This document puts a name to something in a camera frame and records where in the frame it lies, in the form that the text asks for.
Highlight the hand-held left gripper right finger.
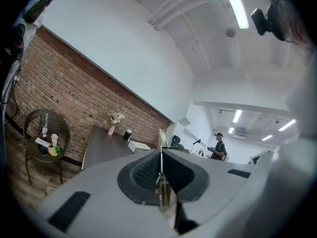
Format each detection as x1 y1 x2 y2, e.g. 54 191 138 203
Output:
162 149 268 235

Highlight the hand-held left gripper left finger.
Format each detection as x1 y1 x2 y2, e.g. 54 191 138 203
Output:
37 148 179 238

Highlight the white box with grey drawer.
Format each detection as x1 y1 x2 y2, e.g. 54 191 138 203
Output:
127 140 151 154

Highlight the black desk lamp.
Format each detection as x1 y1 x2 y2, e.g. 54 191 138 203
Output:
192 138 202 154

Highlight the yellow green toy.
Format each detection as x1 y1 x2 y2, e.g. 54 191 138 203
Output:
48 145 62 157

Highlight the pink vase with flowers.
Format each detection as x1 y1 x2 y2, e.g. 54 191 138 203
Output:
107 112 126 135

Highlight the black office chair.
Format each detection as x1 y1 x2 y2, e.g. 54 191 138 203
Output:
171 134 182 148

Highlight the round black side table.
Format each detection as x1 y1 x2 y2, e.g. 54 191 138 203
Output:
23 108 71 185

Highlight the white phone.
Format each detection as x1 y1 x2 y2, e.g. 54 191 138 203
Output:
35 137 50 148

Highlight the clear drink bottle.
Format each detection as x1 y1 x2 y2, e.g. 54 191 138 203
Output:
41 113 49 140

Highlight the long ceiling tube light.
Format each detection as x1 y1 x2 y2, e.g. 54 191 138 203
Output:
219 0 250 30

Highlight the black head-worn camera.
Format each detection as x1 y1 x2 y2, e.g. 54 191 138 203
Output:
251 0 289 42

